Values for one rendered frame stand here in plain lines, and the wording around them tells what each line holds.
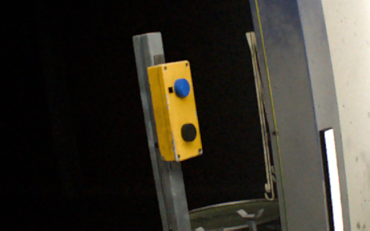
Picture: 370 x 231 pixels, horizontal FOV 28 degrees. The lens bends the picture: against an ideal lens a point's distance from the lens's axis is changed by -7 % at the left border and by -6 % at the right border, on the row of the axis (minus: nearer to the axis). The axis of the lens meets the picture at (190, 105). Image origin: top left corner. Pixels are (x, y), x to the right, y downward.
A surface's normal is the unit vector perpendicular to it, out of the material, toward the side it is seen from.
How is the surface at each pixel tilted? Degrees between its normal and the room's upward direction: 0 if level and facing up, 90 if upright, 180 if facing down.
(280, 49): 90
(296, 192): 90
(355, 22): 90
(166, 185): 90
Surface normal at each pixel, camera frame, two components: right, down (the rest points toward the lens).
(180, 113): 0.80, -0.09
